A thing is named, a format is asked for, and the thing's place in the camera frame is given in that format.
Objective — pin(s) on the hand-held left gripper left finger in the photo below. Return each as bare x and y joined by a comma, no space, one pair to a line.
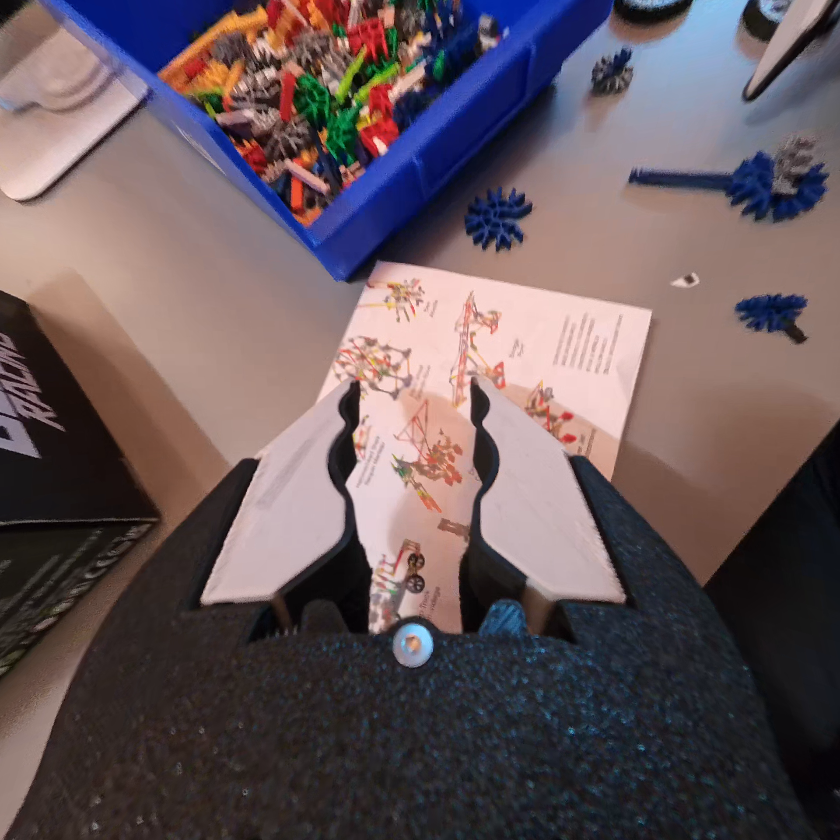
282,505

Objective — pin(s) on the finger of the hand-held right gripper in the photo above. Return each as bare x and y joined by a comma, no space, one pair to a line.
807,33

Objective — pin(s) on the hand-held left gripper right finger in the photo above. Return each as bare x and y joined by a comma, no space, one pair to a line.
551,512

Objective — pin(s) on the small blue toy piece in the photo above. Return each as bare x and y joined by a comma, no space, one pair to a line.
781,177
772,311
612,72
499,217

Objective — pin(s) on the paper sheet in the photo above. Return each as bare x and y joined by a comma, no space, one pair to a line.
578,355

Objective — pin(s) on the blue toy rod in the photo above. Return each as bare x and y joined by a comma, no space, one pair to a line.
676,176

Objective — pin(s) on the black box with red print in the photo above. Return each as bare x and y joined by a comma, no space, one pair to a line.
53,499

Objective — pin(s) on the person's dark printed shirt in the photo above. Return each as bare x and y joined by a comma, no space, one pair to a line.
788,591

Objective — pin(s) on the small white paper scrap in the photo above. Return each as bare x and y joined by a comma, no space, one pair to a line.
684,278

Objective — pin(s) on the small black toy piece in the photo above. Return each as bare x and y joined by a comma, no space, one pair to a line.
794,334

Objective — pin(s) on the blue plastic bin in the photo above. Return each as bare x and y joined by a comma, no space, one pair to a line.
433,158

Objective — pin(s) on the pile of colourful toy pieces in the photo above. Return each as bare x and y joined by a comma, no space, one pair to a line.
302,92

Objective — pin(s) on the tilted board stand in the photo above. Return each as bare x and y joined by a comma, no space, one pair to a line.
53,118

